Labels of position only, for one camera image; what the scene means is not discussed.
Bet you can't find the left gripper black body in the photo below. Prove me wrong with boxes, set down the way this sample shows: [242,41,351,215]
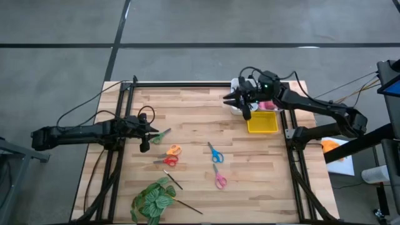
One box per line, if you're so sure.
[123,112,151,154]

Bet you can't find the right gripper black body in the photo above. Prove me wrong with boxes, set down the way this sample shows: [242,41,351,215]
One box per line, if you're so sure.
[238,77,278,122]

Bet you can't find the blue scissors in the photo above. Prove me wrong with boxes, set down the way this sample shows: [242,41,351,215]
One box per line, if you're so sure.
[207,141,225,164]

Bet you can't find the green scissors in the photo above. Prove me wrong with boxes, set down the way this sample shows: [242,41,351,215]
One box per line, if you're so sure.
[151,127,172,145]

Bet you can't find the orange scissors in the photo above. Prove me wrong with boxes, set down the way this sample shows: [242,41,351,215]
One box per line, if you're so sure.
[157,144,183,159]

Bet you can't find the red scissors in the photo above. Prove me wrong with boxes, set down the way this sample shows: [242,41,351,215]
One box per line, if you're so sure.
[152,154,179,167]

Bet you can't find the yellow plastic basket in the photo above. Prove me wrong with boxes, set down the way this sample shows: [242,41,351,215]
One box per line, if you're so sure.
[246,111,279,134]

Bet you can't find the green leafy plant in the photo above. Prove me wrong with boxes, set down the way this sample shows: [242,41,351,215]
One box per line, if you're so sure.
[130,176,178,225]

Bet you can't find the pink scissors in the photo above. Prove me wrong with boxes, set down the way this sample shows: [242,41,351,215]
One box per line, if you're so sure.
[212,163,228,190]

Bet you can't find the orange cloth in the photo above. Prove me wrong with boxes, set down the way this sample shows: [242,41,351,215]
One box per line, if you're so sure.
[321,139,345,163]

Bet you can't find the white paper sheet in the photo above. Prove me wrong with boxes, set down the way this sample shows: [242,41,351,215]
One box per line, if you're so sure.
[320,136,356,177]

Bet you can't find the black metal beam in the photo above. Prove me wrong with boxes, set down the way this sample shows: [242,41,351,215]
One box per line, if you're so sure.
[323,123,395,164]

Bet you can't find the grey metal stand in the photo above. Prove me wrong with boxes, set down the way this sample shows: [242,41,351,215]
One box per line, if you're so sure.
[0,137,51,225]

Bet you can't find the blue screen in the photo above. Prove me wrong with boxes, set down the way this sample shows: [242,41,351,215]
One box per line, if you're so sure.
[377,79,400,97]

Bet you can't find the white paper roll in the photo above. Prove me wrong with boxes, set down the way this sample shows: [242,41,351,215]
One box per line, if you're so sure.
[361,164,391,184]

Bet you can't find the metal caster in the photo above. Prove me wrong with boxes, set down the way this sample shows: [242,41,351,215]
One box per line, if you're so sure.
[373,208,388,225]

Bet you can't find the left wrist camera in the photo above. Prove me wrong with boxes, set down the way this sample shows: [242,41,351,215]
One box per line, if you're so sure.
[124,114,141,129]

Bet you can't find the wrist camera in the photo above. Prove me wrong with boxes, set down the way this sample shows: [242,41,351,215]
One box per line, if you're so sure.
[257,70,281,92]
[124,114,141,129]

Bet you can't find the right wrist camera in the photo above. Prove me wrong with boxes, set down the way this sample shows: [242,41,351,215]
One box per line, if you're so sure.
[257,70,281,92]

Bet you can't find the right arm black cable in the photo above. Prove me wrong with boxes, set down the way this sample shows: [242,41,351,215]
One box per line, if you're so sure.
[239,66,315,101]

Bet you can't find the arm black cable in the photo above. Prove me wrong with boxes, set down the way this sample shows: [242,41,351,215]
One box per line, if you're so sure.
[239,66,315,101]
[56,80,124,129]

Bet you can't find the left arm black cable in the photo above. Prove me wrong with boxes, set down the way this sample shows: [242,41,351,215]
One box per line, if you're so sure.
[56,80,124,129]

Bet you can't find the brown cable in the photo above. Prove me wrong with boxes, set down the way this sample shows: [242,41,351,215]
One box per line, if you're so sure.
[82,147,106,215]

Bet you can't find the thin black wire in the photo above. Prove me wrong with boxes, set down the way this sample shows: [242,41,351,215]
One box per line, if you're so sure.
[313,71,379,100]

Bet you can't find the thin yellow wire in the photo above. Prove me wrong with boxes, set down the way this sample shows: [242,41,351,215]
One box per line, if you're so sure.
[333,77,381,104]

